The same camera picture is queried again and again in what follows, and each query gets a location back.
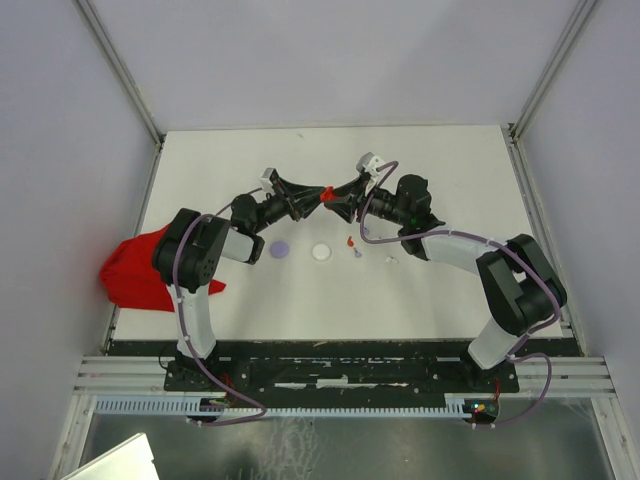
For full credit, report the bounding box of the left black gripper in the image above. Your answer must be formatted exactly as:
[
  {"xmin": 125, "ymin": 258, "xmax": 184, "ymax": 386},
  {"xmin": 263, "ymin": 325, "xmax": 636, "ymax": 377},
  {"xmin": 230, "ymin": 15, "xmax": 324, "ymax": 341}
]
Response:
[{"xmin": 253, "ymin": 177, "xmax": 329, "ymax": 233}]

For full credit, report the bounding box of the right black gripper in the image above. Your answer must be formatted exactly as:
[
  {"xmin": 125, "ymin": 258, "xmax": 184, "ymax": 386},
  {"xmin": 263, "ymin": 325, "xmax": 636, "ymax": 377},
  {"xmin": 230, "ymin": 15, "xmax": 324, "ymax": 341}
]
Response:
[{"xmin": 323, "ymin": 175, "xmax": 409, "ymax": 227}]

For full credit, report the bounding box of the orange earbud charging case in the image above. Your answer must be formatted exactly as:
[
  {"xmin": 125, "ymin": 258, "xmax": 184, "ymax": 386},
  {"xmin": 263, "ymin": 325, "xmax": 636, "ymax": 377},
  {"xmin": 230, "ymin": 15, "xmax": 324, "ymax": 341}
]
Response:
[{"xmin": 320, "ymin": 186, "xmax": 337, "ymax": 204}]

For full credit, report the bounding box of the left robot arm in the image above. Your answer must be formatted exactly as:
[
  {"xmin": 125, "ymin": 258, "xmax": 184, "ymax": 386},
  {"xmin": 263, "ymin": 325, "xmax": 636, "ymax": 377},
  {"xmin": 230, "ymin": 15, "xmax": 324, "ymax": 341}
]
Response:
[{"xmin": 151, "ymin": 168, "xmax": 324, "ymax": 390}]

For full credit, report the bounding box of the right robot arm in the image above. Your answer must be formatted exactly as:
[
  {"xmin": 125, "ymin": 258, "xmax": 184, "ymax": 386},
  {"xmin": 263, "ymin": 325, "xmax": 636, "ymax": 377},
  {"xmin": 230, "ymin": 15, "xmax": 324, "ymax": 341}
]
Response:
[{"xmin": 320, "ymin": 173, "xmax": 567, "ymax": 391}]

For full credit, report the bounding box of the white earbud charging case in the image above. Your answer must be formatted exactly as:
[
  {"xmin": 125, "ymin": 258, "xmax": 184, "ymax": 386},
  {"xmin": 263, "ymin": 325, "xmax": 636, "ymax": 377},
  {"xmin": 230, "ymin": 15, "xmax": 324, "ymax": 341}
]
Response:
[{"xmin": 311, "ymin": 243, "xmax": 332, "ymax": 262}]

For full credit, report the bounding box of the purple earbud charging case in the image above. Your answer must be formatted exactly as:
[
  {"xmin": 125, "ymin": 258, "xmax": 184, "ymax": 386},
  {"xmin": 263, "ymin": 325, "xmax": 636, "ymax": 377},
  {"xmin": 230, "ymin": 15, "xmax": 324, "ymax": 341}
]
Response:
[{"xmin": 269, "ymin": 240, "xmax": 290, "ymax": 259}]

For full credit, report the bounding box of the red cloth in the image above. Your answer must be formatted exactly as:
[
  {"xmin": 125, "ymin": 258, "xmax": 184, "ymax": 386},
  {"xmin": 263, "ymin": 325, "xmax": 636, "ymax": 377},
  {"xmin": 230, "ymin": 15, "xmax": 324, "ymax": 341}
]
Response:
[{"xmin": 97, "ymin": 223, "xmax": 227, "ymax": 314}]

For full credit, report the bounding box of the circuit board with leds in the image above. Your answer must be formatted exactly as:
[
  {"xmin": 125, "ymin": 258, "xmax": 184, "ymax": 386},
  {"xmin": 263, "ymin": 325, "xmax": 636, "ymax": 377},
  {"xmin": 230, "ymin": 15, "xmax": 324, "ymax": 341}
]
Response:
[{"xmin": 469, "ymin": 399, "xmax": 499, "ymax": 424}]

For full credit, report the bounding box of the white box corner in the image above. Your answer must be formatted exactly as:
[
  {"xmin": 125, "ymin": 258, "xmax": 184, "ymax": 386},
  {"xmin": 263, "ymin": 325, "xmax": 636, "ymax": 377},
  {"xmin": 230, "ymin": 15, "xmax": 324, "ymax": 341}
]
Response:
[{"xmin": 64, "ymin": 433, "xmax": 159, "ymax": 480}]

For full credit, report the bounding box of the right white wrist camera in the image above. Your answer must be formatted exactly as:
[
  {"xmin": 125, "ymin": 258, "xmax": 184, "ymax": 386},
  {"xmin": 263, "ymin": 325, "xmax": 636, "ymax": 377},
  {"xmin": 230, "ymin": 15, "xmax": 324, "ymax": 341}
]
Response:
[{"xmin": 356, "ymin": 152, "xmax": 385, "ymax": 179}]

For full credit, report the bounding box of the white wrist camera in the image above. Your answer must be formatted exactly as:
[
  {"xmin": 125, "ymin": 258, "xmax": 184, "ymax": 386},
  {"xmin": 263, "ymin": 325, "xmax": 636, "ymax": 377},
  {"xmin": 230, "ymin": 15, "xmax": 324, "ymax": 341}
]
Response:
[
  {"xmin": 356, "ymin": 152, "xmax": 385, "ymax": 179},
  {"xmin": 259, "ymin": 168, "xmax": 279, "ymax": 195}
]

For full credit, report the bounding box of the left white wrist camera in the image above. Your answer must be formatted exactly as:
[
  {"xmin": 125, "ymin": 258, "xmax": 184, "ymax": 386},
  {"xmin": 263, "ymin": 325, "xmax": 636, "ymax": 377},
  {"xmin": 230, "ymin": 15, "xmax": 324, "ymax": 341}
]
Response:
[{"xmin": 259, "ymin": 168, "xmax": 279, "ymax": 195}]

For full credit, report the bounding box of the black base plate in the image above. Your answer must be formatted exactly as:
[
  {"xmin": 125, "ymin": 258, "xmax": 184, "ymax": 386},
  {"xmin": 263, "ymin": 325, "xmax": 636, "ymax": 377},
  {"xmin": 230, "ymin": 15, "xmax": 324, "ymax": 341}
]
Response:
[{"xmin": 163, "ymin": 340, "xmax": 518, "ymax": 407}]

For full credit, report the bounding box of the white slotted cable duct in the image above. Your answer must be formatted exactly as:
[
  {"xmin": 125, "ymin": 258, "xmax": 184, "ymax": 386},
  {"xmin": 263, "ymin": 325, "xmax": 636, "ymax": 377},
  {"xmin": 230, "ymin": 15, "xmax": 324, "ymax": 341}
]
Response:
[{"xmin": 94, "ymin": 395, "xmax": 471, "ymax": 419}]

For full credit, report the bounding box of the left aluminium corner post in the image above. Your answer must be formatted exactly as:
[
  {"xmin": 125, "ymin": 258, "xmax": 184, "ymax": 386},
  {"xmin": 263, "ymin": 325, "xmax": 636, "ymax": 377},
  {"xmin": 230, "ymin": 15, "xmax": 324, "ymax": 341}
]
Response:
[{"xmin": 73, "ymin": 0, "xmax": 164, "ymax": 145}]

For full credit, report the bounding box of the aluminium corner post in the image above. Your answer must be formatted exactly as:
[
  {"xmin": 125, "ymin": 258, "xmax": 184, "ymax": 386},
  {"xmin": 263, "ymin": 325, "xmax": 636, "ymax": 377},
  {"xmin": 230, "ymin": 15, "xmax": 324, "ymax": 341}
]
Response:
[
  {"xmin": 509, "ymin": 0, "xmax": 601, "ymax": 143},
  {"xmin": 73, "ymin": 0, "xmax": 164, "ymax": 145}
]

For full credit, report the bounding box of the aluminium frame rail front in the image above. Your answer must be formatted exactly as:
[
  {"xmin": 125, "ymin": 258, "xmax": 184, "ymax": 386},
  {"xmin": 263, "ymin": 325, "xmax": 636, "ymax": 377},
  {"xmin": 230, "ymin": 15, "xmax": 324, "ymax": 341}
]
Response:
[{"xmin": 74, "ymin": 357, "xmax": 615, "ymax": 398}]

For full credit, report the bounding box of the right aluminium corner post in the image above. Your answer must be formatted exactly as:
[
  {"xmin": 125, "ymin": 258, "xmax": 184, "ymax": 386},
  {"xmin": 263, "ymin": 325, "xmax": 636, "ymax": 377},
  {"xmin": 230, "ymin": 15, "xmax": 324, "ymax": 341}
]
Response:
[{"xmin": 509, "ymin": 0, "xmax": 601, "ymax": 143}]

